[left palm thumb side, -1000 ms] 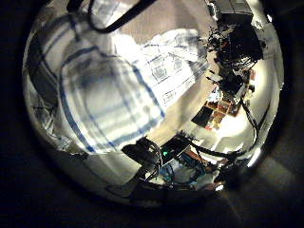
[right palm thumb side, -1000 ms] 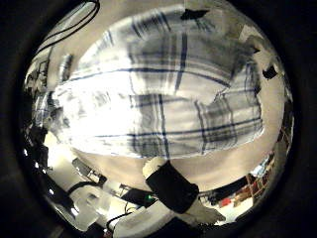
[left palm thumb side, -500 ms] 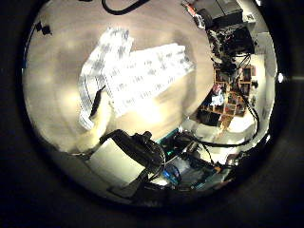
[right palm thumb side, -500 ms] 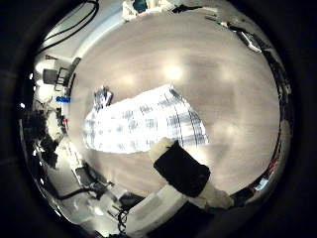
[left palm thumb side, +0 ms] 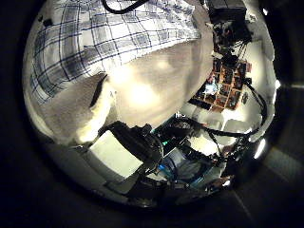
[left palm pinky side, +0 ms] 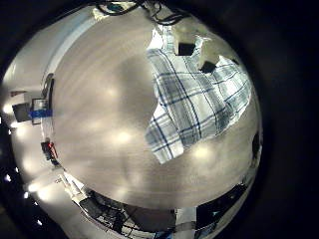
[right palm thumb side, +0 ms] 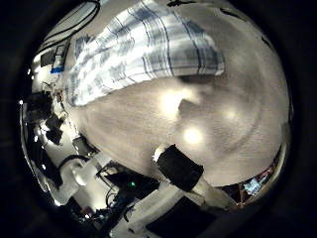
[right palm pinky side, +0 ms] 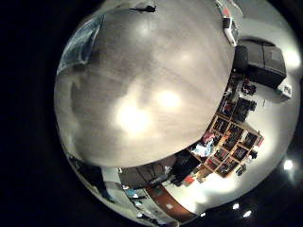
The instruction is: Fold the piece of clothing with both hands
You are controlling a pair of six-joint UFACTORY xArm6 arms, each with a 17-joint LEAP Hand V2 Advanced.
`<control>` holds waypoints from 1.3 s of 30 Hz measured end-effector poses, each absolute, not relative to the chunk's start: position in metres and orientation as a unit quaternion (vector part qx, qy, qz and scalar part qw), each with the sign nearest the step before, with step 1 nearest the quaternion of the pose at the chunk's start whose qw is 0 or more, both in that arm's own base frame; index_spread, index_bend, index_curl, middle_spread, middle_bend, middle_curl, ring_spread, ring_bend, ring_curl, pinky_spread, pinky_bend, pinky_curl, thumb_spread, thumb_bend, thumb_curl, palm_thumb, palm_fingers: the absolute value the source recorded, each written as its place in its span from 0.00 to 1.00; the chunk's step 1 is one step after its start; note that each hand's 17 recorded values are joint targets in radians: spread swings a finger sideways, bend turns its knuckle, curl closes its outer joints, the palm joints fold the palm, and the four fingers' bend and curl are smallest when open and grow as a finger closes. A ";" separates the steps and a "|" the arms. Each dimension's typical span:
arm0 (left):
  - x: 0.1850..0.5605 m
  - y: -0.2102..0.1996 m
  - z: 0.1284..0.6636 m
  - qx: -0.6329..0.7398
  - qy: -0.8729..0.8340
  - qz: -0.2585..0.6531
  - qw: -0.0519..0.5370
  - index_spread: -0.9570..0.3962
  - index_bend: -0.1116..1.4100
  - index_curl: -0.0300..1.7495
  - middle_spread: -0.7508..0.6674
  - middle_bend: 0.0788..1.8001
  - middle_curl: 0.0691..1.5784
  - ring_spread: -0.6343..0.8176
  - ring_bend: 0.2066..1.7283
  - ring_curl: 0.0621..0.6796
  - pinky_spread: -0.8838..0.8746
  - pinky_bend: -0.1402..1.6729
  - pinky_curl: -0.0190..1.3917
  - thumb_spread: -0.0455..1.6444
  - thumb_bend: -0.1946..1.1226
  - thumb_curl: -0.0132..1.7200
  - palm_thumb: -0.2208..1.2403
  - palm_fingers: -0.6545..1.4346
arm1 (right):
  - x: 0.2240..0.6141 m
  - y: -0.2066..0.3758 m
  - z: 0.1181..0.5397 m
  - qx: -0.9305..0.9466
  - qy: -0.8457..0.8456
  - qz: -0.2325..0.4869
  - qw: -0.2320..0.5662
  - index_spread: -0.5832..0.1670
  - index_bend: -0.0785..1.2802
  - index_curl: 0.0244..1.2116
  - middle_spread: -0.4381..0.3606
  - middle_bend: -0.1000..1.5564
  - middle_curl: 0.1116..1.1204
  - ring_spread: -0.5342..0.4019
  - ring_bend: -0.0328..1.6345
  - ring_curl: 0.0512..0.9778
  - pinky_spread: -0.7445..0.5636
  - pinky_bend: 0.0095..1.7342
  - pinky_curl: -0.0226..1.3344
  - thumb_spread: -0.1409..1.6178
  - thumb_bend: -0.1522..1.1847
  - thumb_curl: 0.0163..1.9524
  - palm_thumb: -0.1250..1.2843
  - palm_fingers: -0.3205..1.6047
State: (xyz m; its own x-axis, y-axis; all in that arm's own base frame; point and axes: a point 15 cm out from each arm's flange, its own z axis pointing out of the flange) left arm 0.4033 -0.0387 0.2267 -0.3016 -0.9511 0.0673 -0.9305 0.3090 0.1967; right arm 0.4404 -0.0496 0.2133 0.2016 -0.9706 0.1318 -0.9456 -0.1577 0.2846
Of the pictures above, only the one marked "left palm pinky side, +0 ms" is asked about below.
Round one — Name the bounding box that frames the blue white plaid shirt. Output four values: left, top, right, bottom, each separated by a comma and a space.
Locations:
145, 24, 253, 165

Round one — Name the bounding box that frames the grey box with blue tape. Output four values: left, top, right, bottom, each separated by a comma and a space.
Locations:
29, 97, 54, 125

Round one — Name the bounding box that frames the black red device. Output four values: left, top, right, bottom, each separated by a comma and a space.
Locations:
40, 140, 62, 167

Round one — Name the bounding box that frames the black cable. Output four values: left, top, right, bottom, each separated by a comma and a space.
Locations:
95, 0, 148, 17
146, 0, 192, 26

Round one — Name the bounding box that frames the black equipment frame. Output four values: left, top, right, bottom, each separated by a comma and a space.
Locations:
79, 189, 177, 234

